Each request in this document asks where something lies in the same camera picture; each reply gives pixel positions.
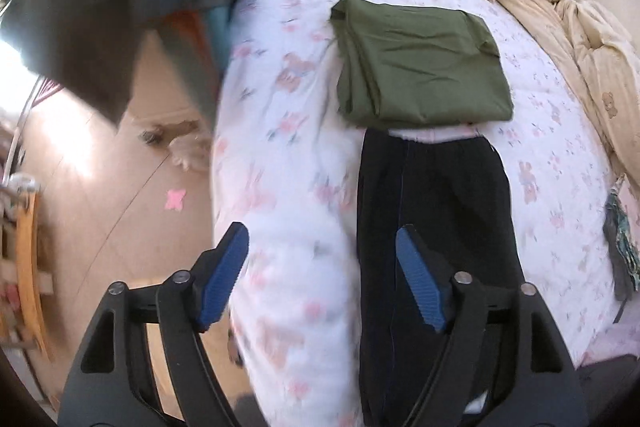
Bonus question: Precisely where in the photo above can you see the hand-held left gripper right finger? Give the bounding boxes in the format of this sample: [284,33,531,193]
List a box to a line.
[395,225,590,427]

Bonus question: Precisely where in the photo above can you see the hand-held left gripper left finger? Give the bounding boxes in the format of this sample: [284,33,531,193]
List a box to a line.
[58,222,267,427]

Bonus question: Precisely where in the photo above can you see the black pants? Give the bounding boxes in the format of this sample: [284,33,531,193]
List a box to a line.
[356,128,526,427]

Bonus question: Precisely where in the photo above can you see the light fluffy slippers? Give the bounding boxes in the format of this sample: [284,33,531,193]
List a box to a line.
[140,119,213,172]

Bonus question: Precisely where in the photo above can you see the pink white garment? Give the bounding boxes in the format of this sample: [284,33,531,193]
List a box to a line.
[387,124,481,145]

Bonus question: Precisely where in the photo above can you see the floral white bed sheet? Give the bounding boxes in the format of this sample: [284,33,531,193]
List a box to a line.
[210,0,621,427]

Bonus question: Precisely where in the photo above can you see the wooden furniture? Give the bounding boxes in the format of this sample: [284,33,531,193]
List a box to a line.
[0,177,56,363]

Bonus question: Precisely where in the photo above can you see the dark patterned cloth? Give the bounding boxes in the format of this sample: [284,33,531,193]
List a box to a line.
[602,174,640,303]

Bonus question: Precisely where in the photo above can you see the folded olive green garment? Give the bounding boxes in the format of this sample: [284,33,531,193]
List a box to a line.
[330,0,515,130]

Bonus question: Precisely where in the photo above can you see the cream bear print quilt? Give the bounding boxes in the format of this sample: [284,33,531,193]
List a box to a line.
[362,0,640,202]

